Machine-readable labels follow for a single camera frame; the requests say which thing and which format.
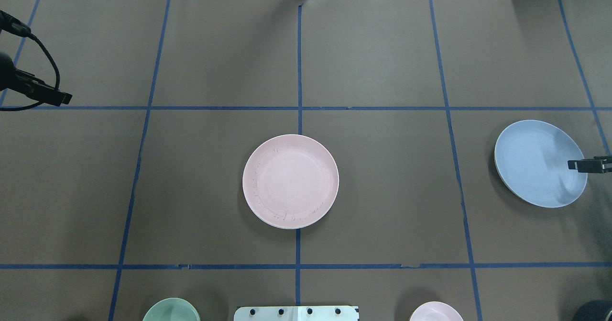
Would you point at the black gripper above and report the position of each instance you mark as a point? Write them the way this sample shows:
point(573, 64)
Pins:
point(34, 87)

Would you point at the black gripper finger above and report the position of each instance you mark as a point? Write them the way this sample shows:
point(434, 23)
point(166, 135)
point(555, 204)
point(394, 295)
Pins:
point(596, 165)

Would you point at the blue plate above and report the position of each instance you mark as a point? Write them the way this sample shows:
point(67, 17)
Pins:
point(531, 157)

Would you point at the pink plate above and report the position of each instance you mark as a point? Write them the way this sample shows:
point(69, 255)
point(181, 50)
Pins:
point(290, 181)

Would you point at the dark blue pot with lid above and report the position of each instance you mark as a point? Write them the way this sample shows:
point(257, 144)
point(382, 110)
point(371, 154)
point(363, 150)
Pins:
point(595, 310)

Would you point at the pink bowl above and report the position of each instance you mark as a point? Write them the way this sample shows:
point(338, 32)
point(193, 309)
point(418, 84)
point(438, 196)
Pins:
point(435, 311)

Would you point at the green bowl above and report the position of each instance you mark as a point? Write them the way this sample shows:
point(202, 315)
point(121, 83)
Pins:
point(172, 309)

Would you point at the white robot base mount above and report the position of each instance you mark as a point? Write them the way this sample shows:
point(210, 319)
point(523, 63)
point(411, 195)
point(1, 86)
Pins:
point(297, 313)

